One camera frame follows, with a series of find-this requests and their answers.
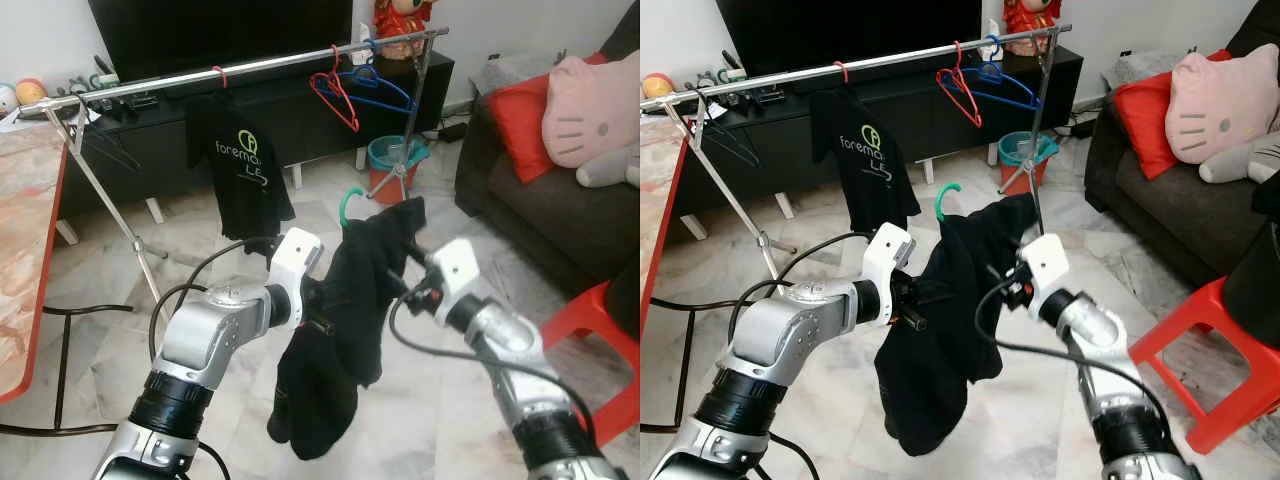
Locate black printed shirt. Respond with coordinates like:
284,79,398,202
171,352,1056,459
873,192,1041,458
267,196,429,462

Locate blue plastic hanger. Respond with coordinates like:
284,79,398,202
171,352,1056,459
335,38,420,117
962,34,1043,111

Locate black foremax logo shirt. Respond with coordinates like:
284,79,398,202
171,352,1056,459
810,88,923,233
184,92,297,241

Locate orange bin teal bag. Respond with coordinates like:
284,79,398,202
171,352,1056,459
997,130,1061,198
366,134,432,207

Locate dark grey fabric sofa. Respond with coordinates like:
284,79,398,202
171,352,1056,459
455,0,641,301
1085,0,1280,291

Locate red plastic stool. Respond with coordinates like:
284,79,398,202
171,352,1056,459
540,280,641,448
1130,275,1280,457

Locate red cushion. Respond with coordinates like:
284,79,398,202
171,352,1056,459
1112,50,1233,181
487,55,608,185

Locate grey Totoro plush open eyes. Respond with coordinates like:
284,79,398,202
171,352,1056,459
575,143,641,190
1198,130,1280,186

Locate white lace cloth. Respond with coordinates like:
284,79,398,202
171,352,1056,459
1105,48,1191,91
470,50,549,98

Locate pink cat face pillow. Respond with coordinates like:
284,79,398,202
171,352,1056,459
541,52,641,169
1165,48,1280,166

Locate silver metal clothes rack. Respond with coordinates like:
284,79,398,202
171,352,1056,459
642,24,1074,284
18,27,450,303

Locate black flat television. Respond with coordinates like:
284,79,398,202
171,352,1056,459
715,0,983,79
88,0,354,83

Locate red Ganesha statue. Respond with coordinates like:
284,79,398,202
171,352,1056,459
372,0,437,61
1003,0,1063,56

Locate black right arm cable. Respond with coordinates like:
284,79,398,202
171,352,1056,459
975,272,1191,451
388,268,601,451

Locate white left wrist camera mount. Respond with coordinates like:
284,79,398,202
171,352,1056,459
267,228,325,328
862,222,917,326

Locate black metal table frame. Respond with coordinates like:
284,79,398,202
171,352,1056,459
0,303,136,439

